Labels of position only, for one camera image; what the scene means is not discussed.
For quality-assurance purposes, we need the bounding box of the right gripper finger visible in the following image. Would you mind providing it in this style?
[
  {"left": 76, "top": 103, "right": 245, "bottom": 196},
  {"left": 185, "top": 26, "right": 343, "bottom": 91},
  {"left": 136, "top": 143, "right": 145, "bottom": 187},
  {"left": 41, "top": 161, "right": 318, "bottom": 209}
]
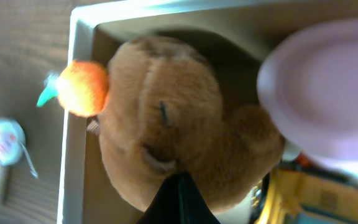
[{"left": 137, "top": 172, "right": 219, "bottom": 224}]

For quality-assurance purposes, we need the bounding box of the brown plush capybara toy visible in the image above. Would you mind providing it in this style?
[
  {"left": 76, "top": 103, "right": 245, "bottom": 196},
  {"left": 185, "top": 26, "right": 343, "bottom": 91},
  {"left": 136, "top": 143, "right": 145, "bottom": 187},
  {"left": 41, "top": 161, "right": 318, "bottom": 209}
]
[{"left": 37, "top": 35, "right": 284, "bottom": 213}]

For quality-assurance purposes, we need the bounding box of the yellow grey toy truck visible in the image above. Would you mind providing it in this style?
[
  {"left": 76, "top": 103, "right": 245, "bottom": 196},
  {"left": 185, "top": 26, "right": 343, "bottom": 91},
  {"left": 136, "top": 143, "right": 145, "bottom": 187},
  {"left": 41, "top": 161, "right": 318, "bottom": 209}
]
[{"left": 250, "top": 169, "right": 358, "bottom": 224}]

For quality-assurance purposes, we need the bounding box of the white pink plush duck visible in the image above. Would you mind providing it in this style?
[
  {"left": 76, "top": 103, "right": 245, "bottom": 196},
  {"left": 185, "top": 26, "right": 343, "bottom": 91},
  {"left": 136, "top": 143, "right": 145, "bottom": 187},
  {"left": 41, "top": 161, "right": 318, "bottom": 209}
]
[{"left": 257, "top": 18, "right": 358, "bottom": 177}]

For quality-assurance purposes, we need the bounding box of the pig face rattle drum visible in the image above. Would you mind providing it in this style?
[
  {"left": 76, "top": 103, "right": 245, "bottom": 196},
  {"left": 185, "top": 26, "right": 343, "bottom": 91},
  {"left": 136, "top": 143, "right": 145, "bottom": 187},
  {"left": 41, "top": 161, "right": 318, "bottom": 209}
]
[{"left": 0, "top": 118, "right": 39, "bottom": 206}]

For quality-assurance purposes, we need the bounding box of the white cardboard box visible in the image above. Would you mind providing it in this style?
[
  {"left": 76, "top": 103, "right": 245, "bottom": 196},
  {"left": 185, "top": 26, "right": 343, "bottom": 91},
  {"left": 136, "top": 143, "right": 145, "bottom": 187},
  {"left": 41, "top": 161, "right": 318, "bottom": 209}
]
[{"left": 57, "top": 1, "right": 358, "bottom": 223}]

